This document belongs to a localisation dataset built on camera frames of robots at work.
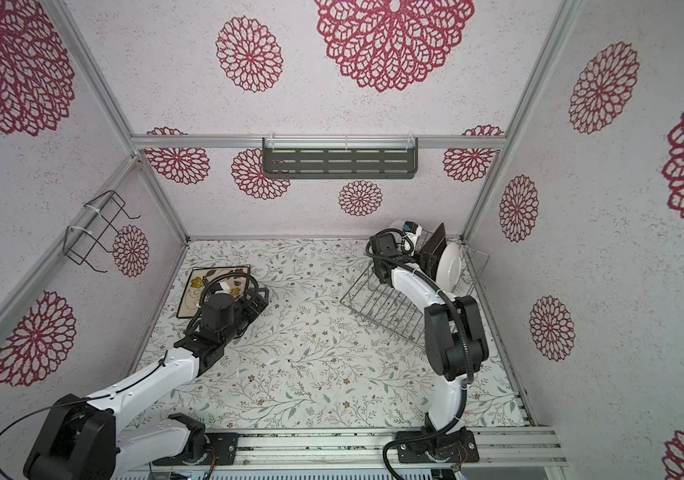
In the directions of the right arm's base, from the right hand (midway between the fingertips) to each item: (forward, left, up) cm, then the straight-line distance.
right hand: (424, 252), depth 90 cm
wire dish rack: (-10, +8, -18) cm, 22 cm away
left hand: (-16, +47, -5) cm, 50 cm away
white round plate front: (0, -9, -6) cm, 11 cm away
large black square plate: (0, +75, -16) cm, 77 cm away
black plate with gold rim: (+3, -4, -1) cm, 5 cm away
